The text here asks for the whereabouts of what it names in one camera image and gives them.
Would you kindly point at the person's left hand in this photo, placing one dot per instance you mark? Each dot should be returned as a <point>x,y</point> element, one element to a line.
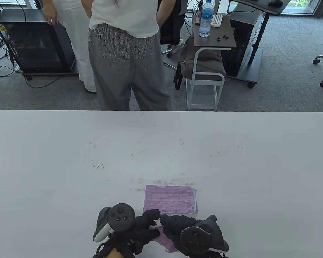
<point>142,233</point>

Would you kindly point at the person's right hand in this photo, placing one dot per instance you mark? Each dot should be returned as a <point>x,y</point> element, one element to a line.
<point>175,225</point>

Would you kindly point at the pink invoice paper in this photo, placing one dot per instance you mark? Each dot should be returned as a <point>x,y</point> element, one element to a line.
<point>169,199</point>
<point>164,237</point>

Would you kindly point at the person's left forearm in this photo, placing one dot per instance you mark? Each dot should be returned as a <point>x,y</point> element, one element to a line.
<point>113,253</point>

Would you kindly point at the grey fabric bag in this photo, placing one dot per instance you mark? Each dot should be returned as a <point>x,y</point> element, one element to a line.
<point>188,61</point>

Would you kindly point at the black wheeled platform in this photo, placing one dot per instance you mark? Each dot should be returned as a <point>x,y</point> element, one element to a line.
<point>56,73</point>

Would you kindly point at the black computer tower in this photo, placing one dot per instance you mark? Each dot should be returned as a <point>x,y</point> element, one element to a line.
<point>239,35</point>

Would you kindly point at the black office chair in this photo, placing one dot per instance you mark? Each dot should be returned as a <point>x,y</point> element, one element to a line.
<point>172,24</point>

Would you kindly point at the clear plastic water bottle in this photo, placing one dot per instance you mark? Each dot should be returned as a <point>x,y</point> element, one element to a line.
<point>205,24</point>

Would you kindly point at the black glass computer case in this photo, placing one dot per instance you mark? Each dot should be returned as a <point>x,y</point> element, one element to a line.
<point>24,40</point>

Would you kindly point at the black standing desk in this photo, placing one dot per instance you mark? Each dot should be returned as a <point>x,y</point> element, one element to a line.
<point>258,6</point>

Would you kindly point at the black computer mouse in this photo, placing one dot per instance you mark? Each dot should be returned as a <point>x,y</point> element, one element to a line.
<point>275,3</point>

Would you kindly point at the white desk leg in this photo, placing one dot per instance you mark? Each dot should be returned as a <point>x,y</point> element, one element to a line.
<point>31,3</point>

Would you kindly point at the brown side table white frame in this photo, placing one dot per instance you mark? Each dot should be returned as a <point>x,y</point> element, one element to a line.
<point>204,43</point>

